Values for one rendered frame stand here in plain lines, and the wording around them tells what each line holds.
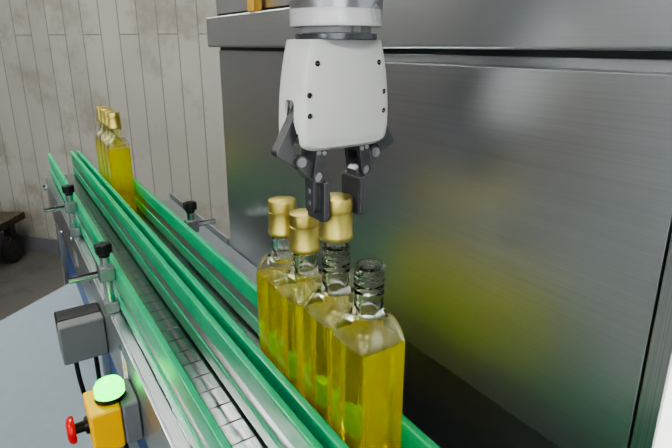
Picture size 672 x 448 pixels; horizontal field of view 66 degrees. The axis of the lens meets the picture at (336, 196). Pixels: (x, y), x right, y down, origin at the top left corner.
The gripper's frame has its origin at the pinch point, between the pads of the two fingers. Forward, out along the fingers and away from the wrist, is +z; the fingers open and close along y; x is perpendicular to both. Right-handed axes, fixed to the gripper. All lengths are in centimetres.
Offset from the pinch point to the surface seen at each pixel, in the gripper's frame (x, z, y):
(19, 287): -326, 136, 29
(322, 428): 4.0, 23.0, 4.3
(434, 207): 2.0, 2.7, -11.8
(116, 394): -32, 36, 18
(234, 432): -9.8, 31.4, 8.5
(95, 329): -58, 38, 17
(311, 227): -4.2, 4.5, 0.4
